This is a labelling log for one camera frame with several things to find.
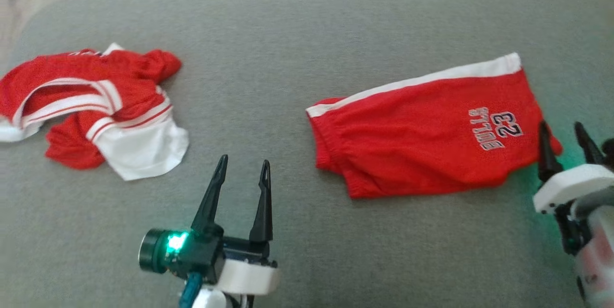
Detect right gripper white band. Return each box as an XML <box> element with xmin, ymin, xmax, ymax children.
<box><xmin>532</xmin><ymin>121</ymin><xmax>614</xmax><ymax>215</ymax></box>

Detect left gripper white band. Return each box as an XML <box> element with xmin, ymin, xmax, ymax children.
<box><xmin>138</xmin><ymin>154</ymin><xmax>280</xmax><ymax>296</ymax></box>

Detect red jersey with white sleeves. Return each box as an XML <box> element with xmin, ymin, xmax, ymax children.
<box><xmin>0</xmin><ymin>43</ymin><xmax>190</xmax><ymax>181</ymax></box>

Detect red shorts with white stripe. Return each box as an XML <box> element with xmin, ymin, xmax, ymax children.
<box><xmin>306</xmin><ymin>52</ymin><xmax>564</xmax><ymax>200</ymax></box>

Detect large grey sofa seat cushion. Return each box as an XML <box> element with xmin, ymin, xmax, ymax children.
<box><xmin>0</xmin><ymin>0</ymin><xmax>614</xmax><ymax>308</ymax></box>

